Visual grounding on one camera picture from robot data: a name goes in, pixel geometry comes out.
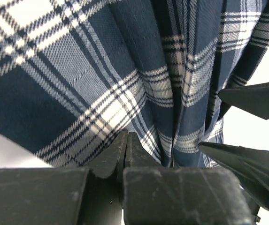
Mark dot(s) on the navy plaid pleated skirt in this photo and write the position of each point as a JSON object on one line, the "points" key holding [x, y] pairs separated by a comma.
{"points": [[74, 73]]}

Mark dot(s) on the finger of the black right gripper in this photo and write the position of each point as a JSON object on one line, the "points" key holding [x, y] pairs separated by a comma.
{"points": [[250, 166], [253, 99]]}

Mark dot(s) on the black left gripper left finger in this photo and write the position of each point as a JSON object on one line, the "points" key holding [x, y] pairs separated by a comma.
{"points": [[87, 195]]}

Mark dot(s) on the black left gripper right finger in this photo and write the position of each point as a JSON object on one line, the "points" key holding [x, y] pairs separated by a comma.
{"points": [[156, 195]]}

